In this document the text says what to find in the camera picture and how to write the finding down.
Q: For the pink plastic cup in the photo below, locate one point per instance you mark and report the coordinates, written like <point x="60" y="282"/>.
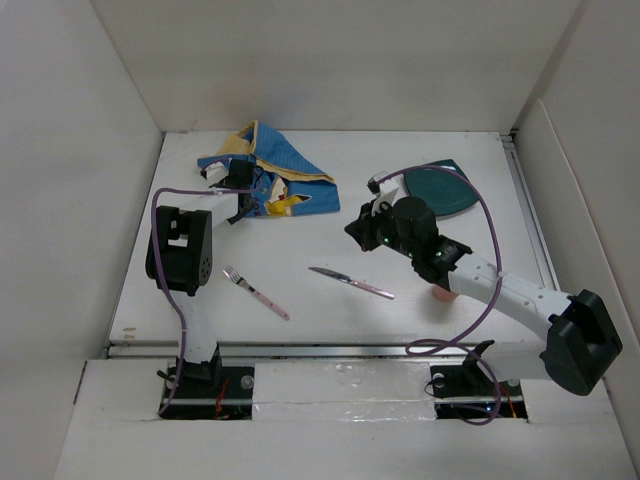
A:
<point x="443" y="295"/>

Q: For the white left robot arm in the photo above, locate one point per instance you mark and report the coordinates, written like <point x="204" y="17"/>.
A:
<point x="180" y="252"/>

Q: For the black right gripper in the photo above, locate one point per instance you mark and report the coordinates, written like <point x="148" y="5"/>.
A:
<point x="361" y="229"/>

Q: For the fork with pink handle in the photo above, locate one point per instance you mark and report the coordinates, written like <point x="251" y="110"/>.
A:
<point x="240" y="281"/>

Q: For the white foam front panel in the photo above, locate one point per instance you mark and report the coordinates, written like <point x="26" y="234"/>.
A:
<point x="345" y="420"/>

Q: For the dark teal square plate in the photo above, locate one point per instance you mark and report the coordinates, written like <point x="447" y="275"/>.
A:
<point x="445" y="194"/>

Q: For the aluminium right side rail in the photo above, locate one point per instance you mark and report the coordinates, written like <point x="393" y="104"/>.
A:
<point x="536" y="236"/>

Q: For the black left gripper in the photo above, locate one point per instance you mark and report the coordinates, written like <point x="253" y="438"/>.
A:
<point x="235" y="219"/>

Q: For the blue Pikachu cloth placemat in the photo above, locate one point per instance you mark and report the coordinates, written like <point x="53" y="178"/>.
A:
<point x="287" y="183"/>

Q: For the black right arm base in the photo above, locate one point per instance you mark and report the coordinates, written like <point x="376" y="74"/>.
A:
<point x="464" y="380"/>

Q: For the aluminium table edge rail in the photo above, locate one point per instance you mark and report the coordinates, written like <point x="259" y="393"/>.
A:
<point x="235" y="350"/>

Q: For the knife with pink handle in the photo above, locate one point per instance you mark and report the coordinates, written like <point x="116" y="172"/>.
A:
<point x="354" y="283"/>

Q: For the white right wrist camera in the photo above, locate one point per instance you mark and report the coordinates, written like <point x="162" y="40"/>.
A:
<point x="384" y="190"/>

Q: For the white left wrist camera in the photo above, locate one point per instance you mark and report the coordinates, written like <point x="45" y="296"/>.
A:
<point x="214" y="173"/>

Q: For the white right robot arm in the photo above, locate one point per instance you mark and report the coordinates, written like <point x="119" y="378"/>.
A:
<point x="579" y="339"/>

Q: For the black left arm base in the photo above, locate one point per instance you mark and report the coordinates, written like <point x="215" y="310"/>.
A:
<point x="207" y="380"/>

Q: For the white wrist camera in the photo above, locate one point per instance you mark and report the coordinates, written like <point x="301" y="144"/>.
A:
<point x="384" y="190"/>
<point x="214" y="173"/>

